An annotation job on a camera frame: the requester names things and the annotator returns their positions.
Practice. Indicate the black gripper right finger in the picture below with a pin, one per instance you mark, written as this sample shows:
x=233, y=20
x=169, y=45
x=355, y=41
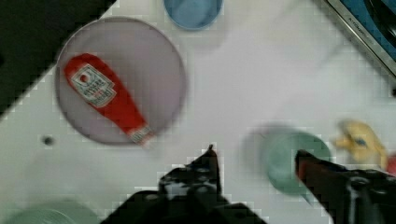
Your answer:
x=348, y=196

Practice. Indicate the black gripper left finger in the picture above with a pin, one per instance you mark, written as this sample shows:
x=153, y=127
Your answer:
x=201, y=172

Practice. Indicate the yellow peeled banana toy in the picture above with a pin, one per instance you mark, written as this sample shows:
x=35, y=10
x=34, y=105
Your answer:
x=365, y=149

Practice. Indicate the teal green mug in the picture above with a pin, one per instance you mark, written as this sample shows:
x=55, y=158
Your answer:
x=279, y=150

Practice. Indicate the grey round plate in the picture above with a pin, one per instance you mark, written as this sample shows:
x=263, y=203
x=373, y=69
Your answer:
x=144, y=59

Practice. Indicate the red ketchup bottle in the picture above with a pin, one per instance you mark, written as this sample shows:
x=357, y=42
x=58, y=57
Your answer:
x=101, y=88

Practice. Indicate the blue bowl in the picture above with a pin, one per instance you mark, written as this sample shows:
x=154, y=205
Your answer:
x=193, y=15

